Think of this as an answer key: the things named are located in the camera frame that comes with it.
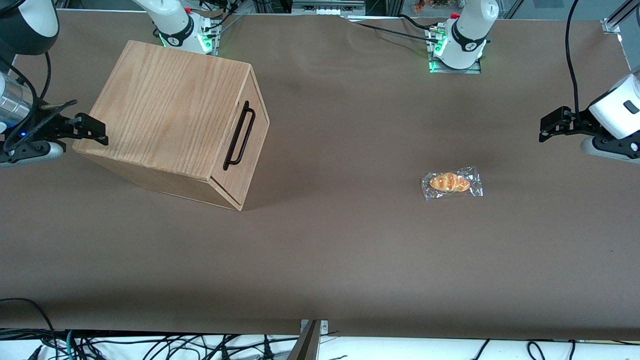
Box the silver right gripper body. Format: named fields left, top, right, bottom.
left=0, top=73, right=39, bottom=134

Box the black metal drawer handle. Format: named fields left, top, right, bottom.
left=223, top=100, right=257, bottom=172

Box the light wooden drawer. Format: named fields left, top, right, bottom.
left=209, top=65, right=271, bottom=211

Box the light wooden cabinet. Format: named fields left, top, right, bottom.
left=72, top=40, right=258, bottom=212

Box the bread in clear wrapper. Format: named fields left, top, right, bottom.
left=421, top=166, right=484, bottom=202

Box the grey equipment box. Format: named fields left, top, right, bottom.
left=291, top=0, right=367, bottom=16

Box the dark angled bar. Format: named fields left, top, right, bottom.
left=287, top=320, right=322, bottom=360

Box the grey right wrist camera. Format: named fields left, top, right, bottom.
left=0, top=141, right=66, bottom=168

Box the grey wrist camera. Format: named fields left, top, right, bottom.
left=0, top=141, right=66, bottom=168
left=580, top=134, right=640, bottom=165

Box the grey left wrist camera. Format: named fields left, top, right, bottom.
left=580, top=134, right=640, bottom=165

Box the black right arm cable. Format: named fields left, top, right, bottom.
left=0, top=50, right=53, bottom=151

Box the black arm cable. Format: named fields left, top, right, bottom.
left=0, top=50, right=53, bottom=151
left=564, top=0, right=582, bottom=119

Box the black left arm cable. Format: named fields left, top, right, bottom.
left=564, top=0, right=582, bottom=119

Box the aluminium frame profile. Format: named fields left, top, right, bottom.
left=601, top=0, right=640, bottom=35

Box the looped black cable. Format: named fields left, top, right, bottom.
left=0, top=297, right=57, bottom=360

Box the short black table cable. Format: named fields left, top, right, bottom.
left=399, top=13, right=437, bottom=31

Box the long black table cable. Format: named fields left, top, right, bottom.
left=347, top=19, right=434, bottom=39

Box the silver metal bracket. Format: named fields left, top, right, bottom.
left=300, top=319, right=329, bottom=335

